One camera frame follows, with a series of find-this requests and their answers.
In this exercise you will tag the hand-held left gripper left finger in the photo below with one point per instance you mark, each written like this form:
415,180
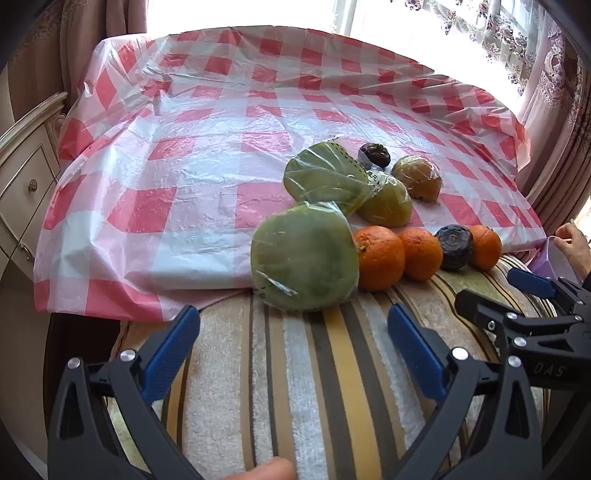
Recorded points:
171,350

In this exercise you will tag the pink embroidered curtain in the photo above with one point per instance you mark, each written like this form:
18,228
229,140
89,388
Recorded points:
549,92

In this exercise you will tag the red checkered plastic tablecloth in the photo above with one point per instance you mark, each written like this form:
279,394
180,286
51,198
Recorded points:
184,138

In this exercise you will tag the beige curtain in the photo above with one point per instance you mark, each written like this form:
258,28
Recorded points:
83,37

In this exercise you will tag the person's left hand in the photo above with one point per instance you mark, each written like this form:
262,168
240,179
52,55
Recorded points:
270,470

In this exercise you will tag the striped blanket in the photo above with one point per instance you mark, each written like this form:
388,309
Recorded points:
300,369

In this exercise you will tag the orange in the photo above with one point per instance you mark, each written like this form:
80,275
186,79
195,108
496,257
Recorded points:
487,247
421,254
379,258

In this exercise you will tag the purple plastic container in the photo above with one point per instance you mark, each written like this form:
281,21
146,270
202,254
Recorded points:
549,265

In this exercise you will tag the cream wooden dresser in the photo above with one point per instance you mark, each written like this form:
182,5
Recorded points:
27,194

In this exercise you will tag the brownish-yellow fruit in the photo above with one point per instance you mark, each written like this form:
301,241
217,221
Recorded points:
418,179

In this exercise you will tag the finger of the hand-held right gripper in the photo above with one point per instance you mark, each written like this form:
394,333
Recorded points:
485,314
531,282

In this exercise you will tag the large green mango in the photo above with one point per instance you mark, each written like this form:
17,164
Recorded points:
304,258

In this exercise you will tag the dark wrinkled fruit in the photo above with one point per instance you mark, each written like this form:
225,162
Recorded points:
455,247
375,154

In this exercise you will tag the floral lace curtain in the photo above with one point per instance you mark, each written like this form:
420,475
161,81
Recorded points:
503,41

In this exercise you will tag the brown striped curtain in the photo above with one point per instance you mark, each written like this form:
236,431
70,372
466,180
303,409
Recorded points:
568,184

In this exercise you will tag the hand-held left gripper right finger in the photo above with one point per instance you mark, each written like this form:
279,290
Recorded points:
415,355

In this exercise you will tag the yellow-green fruit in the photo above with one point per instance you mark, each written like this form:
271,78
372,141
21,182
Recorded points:
388,203

